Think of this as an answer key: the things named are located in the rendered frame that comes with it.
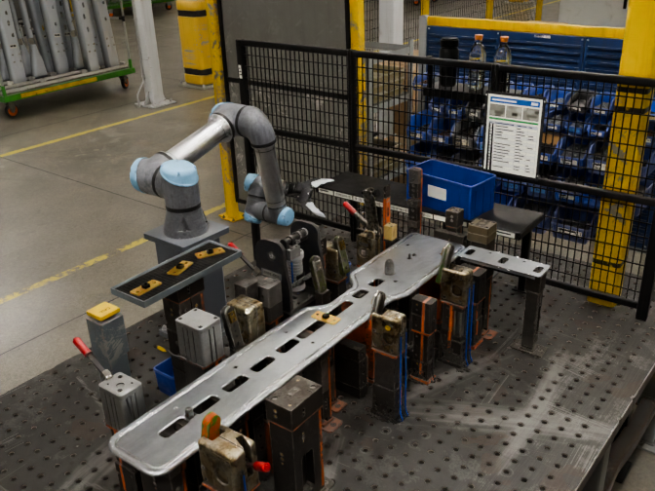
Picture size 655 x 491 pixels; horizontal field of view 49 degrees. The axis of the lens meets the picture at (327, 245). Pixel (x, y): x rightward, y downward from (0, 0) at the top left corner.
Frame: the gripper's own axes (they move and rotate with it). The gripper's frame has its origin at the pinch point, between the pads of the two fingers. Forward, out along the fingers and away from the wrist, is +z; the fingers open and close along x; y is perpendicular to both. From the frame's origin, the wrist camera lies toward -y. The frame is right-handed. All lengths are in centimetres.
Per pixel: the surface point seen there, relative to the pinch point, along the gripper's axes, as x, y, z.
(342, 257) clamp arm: 27, -47, 13
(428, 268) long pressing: 24, -44, 41
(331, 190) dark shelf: -5.2, 8.7, -1.3
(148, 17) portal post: -261, 486, -311
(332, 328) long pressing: 51, -75, 18
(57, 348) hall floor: 91, 97, -135
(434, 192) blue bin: -7.8, -14.0, 38.8
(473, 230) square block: 6, -29, 54
